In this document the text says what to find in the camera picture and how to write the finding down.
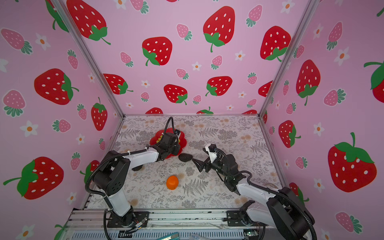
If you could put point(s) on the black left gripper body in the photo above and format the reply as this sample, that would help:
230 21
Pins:
175 149

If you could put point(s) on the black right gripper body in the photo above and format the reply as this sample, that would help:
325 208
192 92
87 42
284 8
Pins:
217 166

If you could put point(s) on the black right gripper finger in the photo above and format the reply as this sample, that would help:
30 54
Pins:
203 166
207 157

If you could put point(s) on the dark fake avocado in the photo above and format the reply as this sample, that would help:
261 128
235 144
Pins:
185 157

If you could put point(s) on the fake orange fruit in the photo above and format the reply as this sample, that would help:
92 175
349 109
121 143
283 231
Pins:
172 182

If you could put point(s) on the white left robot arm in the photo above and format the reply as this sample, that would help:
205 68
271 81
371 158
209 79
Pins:
108 179

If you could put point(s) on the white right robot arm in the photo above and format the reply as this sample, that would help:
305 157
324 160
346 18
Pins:
279 208

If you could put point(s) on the red flower-shaped fruit bowl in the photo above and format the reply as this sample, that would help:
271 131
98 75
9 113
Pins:
182 141

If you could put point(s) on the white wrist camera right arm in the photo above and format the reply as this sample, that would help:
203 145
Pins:
212 153

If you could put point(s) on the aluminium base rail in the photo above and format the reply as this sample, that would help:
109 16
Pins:
151 224

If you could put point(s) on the aluminium corner frame post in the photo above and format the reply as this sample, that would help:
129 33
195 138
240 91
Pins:
78 38

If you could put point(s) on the right aluminium corner post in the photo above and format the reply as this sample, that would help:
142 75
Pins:
296 38

